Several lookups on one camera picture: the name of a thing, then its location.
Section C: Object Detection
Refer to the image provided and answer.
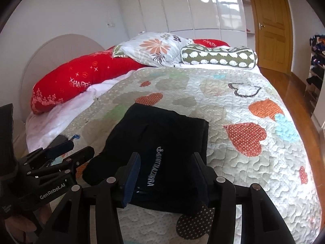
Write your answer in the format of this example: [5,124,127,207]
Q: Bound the white bed sheet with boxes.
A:
[25,77,132,154]

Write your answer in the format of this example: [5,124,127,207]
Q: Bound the green dotted pillow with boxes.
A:
[181,44,258,70]

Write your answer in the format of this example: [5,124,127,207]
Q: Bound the beige round headboard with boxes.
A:
[18,34,106,117]

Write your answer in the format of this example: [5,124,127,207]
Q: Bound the wooden door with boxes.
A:
[244,0,294,75]

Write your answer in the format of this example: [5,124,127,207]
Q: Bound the white shoe rack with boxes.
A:
[303,34,325,131]

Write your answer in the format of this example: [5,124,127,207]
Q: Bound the red bolster pillow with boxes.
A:
[31,39,230,115]

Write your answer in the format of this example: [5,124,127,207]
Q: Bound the floral white pillow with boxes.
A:
[112,32,195,68]

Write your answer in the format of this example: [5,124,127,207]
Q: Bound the person's left hand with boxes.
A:
[4,205,52,238]

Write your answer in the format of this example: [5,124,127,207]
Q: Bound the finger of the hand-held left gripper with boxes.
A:
[25,146,95,181]
[19,140,75,169]

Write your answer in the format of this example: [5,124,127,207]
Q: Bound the white glossy wardrobe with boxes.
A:
[118,0,249,40]

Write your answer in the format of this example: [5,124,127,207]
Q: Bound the heart pattern quilt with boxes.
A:
[25,66,321,244]

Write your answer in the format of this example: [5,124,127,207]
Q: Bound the black pants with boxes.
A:
[82,103,210,215]

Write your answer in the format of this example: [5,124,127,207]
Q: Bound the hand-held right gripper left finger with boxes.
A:
[36,152,142,244]

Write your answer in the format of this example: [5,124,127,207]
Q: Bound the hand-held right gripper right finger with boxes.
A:
[192,152,296,244]

